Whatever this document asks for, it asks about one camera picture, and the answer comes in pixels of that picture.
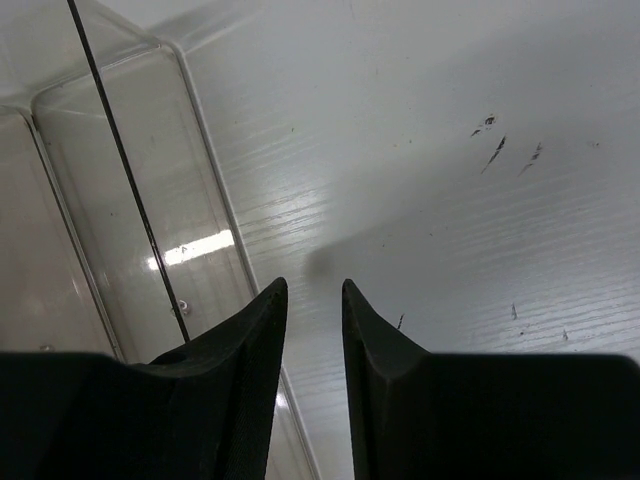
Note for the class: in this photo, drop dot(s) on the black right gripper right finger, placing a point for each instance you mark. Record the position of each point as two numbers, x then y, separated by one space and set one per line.
415 414

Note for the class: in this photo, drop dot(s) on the clear bin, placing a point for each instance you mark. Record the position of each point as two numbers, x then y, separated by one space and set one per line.
46 302
129 155

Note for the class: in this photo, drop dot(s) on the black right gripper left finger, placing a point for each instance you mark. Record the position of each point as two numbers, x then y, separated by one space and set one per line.
203 410

